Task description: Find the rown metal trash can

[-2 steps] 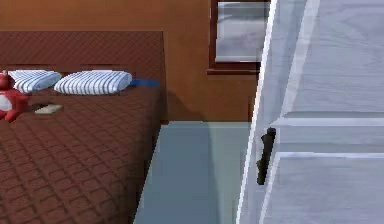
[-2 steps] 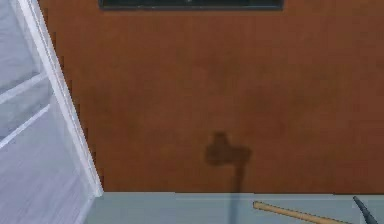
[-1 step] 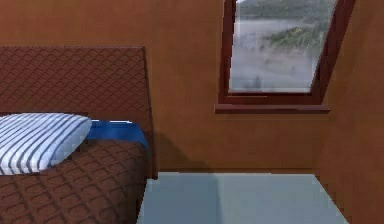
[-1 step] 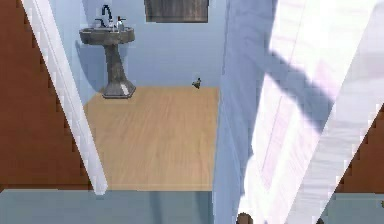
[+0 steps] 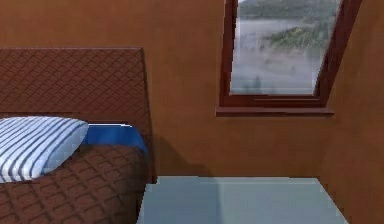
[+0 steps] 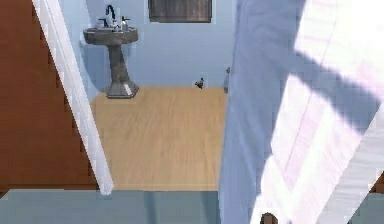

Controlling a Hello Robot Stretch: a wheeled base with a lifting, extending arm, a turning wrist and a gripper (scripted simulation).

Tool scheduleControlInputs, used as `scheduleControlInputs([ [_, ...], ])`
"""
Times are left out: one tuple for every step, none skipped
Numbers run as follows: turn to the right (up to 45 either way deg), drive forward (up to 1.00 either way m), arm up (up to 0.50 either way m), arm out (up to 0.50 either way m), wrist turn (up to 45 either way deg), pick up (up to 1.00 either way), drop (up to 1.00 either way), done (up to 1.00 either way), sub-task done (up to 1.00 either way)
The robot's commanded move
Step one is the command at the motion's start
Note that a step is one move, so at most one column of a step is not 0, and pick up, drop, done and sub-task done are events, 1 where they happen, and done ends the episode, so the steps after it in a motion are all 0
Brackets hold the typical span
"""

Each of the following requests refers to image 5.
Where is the blue striped white pillow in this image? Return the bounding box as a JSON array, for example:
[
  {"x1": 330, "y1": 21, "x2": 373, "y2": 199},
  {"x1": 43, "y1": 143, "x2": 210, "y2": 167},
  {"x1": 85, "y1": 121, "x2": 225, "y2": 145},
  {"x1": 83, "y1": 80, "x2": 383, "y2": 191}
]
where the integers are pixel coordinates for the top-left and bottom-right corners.
[{"x1": 0, "y1": 115, "x2": 90, "y2": 184}]

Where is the brown quilted bed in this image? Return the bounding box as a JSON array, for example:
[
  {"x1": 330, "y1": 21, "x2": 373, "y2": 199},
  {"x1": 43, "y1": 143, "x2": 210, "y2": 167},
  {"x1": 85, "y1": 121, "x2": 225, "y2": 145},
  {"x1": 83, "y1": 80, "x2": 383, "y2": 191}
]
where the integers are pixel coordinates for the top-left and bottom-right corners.
[{"x1": 0, "y1": 46, "x2": 158, "y2": 224}]

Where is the brown framed window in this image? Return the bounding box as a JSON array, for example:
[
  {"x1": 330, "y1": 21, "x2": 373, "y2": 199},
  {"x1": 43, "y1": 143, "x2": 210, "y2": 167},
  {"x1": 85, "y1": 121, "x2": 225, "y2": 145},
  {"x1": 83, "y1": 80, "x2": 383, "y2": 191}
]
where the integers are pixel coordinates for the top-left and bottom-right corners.
[{"x1": 215, "y1": 0, "x2": 364, "y2": 118}]

